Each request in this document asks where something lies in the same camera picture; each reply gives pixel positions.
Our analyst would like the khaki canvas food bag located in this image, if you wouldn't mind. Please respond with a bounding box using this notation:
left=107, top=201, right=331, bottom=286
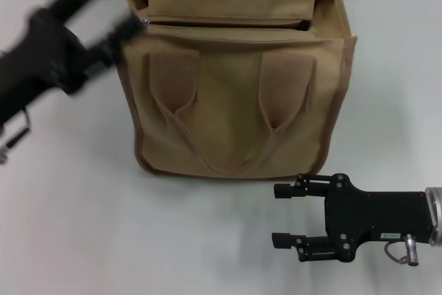
left=116, top=0, right=358, bottom=181

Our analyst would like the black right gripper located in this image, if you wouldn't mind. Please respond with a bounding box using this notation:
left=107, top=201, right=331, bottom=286
left=271, top=172, right=431, bottom=263

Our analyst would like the gripper cable with plug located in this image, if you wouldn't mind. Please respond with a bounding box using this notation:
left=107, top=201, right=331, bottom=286
left=384, top=234, right=421, bottom=267
left=3, top=108, right=32, bottom=151

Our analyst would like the left gripper cable with plug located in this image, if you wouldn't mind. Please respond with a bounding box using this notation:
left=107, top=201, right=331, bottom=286
left=3, top=108, right=32, bottom=151

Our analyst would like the right gripper cable with plug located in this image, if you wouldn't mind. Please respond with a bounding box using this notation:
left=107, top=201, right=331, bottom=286
left=384, top=234, right=421, bottom=267

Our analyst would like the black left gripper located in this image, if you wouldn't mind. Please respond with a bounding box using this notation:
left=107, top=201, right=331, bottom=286
left=0, top=0, right=142, bottom=127

